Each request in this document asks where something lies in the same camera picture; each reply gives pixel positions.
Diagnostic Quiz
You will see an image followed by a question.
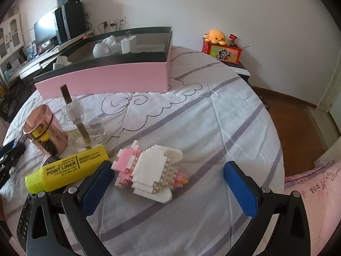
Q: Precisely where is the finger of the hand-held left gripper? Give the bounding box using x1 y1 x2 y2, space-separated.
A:
0 142 26 164
0 162 12 190

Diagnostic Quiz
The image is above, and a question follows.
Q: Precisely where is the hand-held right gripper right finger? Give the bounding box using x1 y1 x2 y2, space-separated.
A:
223 161 316 256

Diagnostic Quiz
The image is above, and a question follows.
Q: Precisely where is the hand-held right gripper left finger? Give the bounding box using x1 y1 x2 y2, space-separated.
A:
26 161 115 256

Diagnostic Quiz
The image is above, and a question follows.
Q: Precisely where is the rose gold jar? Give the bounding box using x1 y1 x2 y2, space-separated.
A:
23 105 68 156

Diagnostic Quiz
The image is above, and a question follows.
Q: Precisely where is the yellow highlighter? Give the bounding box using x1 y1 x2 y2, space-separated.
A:
25 145 110 195

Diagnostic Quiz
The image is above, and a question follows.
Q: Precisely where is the glass diffuser bottle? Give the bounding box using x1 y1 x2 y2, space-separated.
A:
60 84 106 152

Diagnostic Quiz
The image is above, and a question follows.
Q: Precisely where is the pink white block toy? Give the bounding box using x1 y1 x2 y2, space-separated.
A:
110 139 188 204

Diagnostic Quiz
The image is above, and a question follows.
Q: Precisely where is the white plastic cup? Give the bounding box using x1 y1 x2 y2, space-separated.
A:
53 55 72 70

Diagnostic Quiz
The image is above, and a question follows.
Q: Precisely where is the pink storage box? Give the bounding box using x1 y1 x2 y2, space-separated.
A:
33 27 173 103

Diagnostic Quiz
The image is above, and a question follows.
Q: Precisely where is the white charger plug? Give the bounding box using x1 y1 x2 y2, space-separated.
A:
120 32 137 54

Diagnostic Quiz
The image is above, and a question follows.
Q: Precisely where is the white striped quilt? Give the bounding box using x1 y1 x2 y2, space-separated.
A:
0 45 285 256

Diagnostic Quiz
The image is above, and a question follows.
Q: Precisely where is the pink bed sheet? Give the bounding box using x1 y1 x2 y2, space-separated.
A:
284 160 341 256

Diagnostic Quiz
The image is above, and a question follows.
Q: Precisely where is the white desk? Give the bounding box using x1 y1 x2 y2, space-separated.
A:
0 32 94 86

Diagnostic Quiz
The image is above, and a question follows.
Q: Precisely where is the white glass-door cabinet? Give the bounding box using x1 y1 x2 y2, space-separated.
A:
0 12 22 59

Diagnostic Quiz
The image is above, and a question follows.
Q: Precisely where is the black white low cabinet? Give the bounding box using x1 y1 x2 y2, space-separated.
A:
234 61 251 82

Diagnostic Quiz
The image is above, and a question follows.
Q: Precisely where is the black computer monitor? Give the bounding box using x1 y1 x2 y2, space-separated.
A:
33 8 61 48

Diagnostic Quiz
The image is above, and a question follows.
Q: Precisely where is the white door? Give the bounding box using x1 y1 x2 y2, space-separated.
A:
317 56 341 112

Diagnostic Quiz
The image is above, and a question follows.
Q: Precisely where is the red printed storage box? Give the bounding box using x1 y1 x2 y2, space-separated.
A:
202 37 244 65

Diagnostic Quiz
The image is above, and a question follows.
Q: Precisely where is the black computer tower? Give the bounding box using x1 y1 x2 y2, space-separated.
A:
55 1 86 43

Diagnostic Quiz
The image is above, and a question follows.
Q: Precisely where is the yellow octopus plush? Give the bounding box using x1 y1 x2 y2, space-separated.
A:
204 30 230 45

